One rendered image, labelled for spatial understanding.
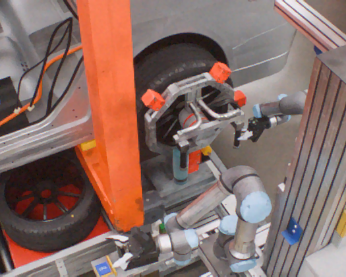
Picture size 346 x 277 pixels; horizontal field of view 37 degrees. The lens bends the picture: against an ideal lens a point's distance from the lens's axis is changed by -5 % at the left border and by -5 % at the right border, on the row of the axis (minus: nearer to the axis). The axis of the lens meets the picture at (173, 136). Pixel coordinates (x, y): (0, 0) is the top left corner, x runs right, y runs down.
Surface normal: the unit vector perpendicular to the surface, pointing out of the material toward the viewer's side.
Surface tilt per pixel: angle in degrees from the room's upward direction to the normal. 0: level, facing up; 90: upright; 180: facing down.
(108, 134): 90
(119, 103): 90
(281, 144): 0
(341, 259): 0
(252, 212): 83
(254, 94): 0
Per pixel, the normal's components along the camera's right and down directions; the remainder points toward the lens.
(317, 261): 0.00, -0.68
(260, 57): 0.46, 0.65
